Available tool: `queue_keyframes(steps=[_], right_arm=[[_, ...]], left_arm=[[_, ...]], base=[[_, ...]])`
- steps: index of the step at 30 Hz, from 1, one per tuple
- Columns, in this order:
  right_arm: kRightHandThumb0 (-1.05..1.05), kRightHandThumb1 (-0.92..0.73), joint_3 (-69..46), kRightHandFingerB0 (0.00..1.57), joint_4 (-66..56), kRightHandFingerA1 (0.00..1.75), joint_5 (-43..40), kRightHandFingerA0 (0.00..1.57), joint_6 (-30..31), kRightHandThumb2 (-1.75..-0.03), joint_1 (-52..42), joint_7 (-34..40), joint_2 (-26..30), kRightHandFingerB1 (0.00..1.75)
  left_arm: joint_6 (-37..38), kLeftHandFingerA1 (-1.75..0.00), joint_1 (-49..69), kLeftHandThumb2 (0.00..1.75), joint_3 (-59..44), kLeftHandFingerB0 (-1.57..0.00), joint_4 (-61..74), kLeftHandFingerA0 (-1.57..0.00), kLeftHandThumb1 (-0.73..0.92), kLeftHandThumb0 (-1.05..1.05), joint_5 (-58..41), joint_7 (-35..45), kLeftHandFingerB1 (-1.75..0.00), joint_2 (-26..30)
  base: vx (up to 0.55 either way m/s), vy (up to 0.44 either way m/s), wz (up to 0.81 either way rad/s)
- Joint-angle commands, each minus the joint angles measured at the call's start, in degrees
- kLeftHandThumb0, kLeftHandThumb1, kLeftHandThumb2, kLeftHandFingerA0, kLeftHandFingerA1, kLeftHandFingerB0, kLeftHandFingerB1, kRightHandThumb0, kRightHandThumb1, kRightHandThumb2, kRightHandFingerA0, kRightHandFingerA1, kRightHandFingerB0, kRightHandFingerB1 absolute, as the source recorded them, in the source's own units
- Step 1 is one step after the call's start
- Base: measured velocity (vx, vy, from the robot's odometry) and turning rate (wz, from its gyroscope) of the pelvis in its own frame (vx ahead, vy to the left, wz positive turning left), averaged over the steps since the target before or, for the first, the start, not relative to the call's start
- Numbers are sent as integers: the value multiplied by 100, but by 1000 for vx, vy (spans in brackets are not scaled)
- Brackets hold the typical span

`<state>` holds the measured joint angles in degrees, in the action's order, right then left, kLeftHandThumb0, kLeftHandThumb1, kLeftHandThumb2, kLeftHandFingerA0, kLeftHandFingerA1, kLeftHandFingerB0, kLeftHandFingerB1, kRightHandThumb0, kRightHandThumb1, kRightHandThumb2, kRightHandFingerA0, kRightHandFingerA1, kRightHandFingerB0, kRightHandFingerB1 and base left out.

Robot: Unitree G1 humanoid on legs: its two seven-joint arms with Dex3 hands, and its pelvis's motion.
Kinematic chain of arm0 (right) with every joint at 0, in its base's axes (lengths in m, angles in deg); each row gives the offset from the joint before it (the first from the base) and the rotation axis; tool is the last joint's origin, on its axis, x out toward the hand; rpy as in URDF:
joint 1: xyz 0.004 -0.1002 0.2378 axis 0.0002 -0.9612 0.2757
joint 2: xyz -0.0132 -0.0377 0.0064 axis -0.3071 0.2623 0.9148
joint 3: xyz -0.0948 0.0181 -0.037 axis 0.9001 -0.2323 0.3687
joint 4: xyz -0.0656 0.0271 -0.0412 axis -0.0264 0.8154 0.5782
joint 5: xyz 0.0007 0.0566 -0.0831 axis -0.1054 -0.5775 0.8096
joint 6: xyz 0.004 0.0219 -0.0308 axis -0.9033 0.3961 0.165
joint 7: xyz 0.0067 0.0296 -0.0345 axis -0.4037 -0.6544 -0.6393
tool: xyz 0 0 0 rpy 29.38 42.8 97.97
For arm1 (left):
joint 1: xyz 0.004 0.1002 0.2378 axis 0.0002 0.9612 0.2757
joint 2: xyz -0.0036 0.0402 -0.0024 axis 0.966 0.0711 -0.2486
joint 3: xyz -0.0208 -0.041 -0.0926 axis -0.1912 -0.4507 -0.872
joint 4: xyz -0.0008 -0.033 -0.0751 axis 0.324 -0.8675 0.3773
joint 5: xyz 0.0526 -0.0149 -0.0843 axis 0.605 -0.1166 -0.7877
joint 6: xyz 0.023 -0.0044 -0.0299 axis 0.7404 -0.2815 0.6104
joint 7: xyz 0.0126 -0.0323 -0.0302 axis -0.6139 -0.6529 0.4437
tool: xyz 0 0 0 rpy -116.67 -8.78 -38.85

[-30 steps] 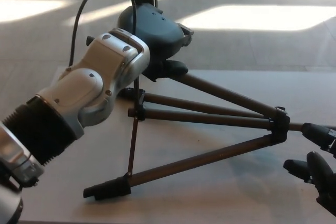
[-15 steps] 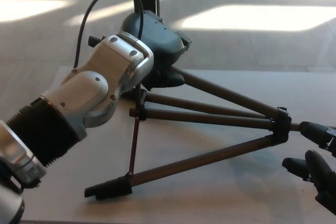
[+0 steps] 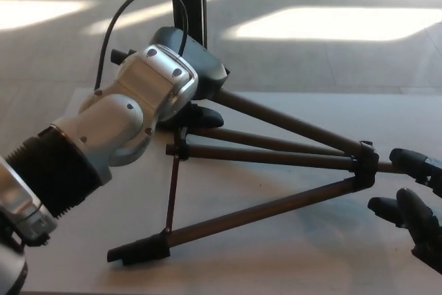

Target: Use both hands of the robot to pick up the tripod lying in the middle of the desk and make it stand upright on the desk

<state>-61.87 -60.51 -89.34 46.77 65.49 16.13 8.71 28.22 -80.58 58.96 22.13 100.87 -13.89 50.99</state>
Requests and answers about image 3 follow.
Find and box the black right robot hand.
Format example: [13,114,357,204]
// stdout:
[367,148,442,272]

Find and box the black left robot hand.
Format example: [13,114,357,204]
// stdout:
[151,26,229,131]

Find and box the brown and black tripod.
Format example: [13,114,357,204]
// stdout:
[106,49,405,265]

